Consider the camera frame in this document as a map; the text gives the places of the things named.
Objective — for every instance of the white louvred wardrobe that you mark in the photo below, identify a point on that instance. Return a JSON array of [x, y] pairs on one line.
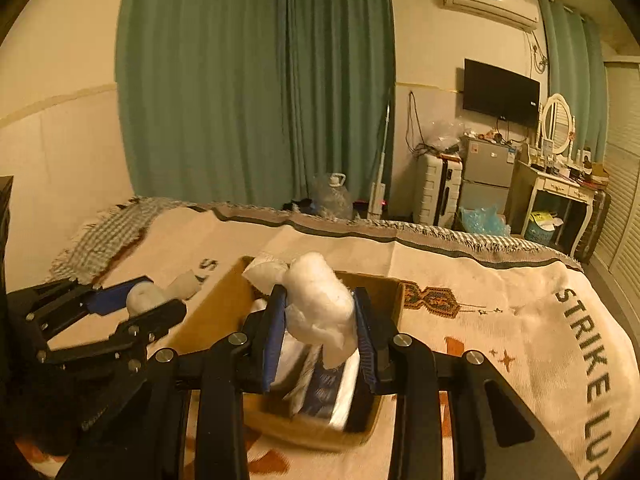
[[622, 185]]

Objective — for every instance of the white air conditioner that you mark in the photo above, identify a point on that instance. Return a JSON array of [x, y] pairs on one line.
[[490, 2]]

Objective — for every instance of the dark suitcase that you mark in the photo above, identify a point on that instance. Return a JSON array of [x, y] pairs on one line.
[[595, 225]]

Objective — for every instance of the floral tissue pack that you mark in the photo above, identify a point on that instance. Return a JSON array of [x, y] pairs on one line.
[[320, 395]]

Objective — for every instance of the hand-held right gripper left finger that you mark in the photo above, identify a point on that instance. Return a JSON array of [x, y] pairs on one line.
[[274, 345]]

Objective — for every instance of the cardboard box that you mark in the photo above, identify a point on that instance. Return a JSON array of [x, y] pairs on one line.
[[210, 310]]

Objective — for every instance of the wide green curtain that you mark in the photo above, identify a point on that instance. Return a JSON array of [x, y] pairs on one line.
[[200, 85]]

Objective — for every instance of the narrow green curtain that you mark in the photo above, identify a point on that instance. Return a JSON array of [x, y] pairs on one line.
[[570, 60]]

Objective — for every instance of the blue plastic bag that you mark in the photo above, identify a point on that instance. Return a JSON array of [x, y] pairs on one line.
[[482, 221]]

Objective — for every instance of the white suitcase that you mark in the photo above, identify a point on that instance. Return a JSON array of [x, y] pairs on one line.
[[432, 190]]

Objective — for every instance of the white fluffy cloth bundle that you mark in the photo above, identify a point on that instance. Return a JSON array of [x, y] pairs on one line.
[[320, 305]]

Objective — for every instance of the grey mini fridge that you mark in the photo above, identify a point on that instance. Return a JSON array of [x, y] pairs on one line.
[[487, 170]]

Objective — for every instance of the white mop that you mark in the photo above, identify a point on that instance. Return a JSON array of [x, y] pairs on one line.
[[379, 195]]

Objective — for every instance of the clear water jug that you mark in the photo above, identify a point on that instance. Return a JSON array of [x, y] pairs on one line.
[[332, 197]]

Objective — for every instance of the white vanity table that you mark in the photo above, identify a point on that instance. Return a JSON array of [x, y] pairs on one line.
[[555, 187]]

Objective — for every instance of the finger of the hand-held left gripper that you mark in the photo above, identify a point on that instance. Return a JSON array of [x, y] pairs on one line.
[[150, 322], [110, 297]]

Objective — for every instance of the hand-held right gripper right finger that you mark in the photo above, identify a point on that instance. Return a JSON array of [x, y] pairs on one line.
[[369, 350]]

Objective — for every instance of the oval white mirror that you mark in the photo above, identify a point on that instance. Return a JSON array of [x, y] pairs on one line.
[[557, 122]]

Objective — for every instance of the clear plastic bag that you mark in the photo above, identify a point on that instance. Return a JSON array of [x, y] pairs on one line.
[[442, 135]]

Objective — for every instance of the checked bedsheet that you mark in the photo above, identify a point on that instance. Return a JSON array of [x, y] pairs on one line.
[[110, 240]]

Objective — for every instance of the wastebasket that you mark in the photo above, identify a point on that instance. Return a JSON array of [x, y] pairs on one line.
[[541, 230]]

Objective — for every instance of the black wall television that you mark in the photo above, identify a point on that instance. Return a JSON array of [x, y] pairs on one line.
[[500, 92]]

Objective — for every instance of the printed cream blanket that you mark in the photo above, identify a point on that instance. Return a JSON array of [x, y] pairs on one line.
[[525, 285]]

